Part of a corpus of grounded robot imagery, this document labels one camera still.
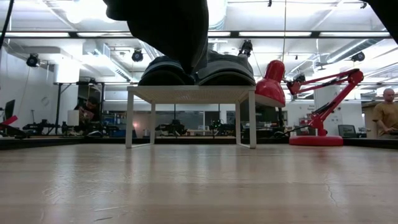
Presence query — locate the grey cotton baseball cap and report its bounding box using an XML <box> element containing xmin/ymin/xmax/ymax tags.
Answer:
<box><xmin>195</xmin><ymin>49</ymin><xmax>257</xmax><ymax>86</ymax></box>

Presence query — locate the blue denim baseball cap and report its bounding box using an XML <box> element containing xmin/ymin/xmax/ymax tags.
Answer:
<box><xmin>138</xmin><ymin>55</ymin><xmax>196</xmax><ymax>86</ymax></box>

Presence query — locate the dark navy baseball cap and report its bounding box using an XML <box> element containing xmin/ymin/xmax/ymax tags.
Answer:
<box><xmin>102</xmin><ymin>0</ymin><xmax>210</xmax><ymax>75</ymax></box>

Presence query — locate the white perforated metal shelf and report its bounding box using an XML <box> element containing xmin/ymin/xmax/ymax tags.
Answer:
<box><xmin>125</xmin><ymin>85</ymin><xmax>257</xmax><ymax>149</ymax></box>

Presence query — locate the red desk lamp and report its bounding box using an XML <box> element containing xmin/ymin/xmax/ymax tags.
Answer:
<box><xmin>254</xmin><ymin>59</ymin><xmax>364</xmax><ymax>147</ymax></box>

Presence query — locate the black metal stand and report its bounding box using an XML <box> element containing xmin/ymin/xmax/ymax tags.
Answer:
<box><xmin>52</xmin><ymin>81</ymin><xmax>106</xmax><ymax>135</ymax></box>

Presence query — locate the person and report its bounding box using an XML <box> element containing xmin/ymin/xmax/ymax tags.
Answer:
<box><xmin>372</xmin><ymin>88</ymin><xmax>398</xmax><ymax>140</ymax></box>

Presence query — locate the black computer monitor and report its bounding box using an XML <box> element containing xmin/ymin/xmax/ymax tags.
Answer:
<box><xmin>4</xmin><ymin>99</ymin><xmax>16</xmax><ymax>121</ymax></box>

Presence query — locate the black overhead camera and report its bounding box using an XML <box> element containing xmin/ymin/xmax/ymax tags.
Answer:
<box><xmin>238</xmin><ymin>39</ymin><xmax>254</xmax><ymax>58</ymax></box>

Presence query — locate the black cable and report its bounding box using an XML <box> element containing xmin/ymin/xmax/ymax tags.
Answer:
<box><xmin>0</xmin><ymin>0</ymin><xmax>16</xmax><ymax>50</ymax></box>

